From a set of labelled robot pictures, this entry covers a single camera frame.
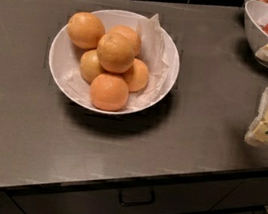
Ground dark drawer front right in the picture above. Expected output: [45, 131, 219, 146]
[214, 176, 268, 210]

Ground orange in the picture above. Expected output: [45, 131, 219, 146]
[89, 72, 129, 112]
[67, 12, 106, 50]
[108, 25, 141, 56]
[79, 49, 105, 83]
[122, 59, 150, 93]
[96, 32, 135, 74]

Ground dark drawer front left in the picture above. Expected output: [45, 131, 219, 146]
[15, 180, 237, 214]

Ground white ceramic bowl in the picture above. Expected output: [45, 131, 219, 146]
[40, 0, 188, 125]

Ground black drawer handle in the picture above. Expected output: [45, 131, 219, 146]
[118, 187, 155, 207]

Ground orange front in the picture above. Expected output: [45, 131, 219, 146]
[89, 72, 129, 112]

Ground dark drawer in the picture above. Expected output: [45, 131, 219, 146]
[15, 180, 237, 214]
[214, 176, 268, 210]

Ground white paper liner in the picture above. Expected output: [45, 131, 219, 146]
[61, 0, 179, 116]

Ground white bowl with strawberries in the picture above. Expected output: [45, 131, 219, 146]
[244, 0, 268, 53]

